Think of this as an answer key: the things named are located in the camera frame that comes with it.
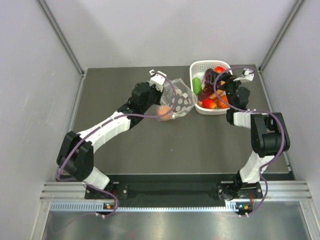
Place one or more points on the aluminium frame post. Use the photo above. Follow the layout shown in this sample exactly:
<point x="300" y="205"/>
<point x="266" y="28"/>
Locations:
<point x="284" y="27"/>
<point x="60" y="35"/>

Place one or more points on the clear zip top bag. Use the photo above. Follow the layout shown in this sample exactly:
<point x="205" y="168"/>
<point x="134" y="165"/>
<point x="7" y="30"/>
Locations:
<point x="183" y="100"/>

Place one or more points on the orange fake pumpkin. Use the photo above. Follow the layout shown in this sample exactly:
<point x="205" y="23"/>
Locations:
<point x="222" y="103"/>

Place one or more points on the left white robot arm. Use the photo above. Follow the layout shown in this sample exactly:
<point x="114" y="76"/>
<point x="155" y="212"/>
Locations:
<point x="76" y="155"/>

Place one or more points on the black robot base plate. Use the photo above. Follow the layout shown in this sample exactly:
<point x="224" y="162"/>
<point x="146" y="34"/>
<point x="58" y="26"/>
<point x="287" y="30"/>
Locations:
<point x="179" y="190"/>

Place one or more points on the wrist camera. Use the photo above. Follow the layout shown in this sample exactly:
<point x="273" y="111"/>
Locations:
<point x="247" y="76"/>
<point x="157" y="79"/>

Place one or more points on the fake papaya half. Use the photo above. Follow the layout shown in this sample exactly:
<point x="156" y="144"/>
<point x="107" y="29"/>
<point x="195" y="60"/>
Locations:
<point x="207" y="94"/>

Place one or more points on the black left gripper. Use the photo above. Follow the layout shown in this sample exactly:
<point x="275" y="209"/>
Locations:
<point x="159" y="94"/>

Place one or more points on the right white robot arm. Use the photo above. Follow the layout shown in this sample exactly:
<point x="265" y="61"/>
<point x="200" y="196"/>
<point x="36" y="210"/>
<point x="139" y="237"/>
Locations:
<point x="268" y="131"/>

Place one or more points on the red yellow fake mango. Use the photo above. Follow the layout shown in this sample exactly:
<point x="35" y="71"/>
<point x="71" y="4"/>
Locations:
<point x="209" y="103"/>

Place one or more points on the dark purple fake grapes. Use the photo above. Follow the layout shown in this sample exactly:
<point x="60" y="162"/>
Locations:
<point x="207" y="78"/>

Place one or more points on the aluminium frame post left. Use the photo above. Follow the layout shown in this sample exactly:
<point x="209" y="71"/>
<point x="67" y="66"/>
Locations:
<point x="60" y="35"/>

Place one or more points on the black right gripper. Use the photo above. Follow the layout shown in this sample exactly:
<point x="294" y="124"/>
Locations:
<point x="228" y="78"/>

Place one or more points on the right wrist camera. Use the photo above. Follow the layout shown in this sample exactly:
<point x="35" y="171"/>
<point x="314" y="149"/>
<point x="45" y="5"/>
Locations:
<point x="247" y="76"/>

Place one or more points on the green fake vegetable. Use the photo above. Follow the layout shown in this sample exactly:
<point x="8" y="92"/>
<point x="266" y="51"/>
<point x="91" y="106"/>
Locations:
<point x="197" y="85"/>

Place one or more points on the aluminium frame post right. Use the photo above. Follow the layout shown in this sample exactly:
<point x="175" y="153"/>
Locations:
<point x="284" y="27"/>

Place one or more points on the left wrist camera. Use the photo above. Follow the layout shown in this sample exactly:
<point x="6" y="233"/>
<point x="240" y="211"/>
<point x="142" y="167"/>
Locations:
<point x="157" y="79"/>

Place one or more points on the white perforated plastic basket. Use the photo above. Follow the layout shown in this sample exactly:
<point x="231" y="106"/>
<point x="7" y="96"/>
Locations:
<point x="198" y="70"/>

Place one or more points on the fake peach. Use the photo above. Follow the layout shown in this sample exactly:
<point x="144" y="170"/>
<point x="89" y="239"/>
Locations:
<point x="164" y="113"/>

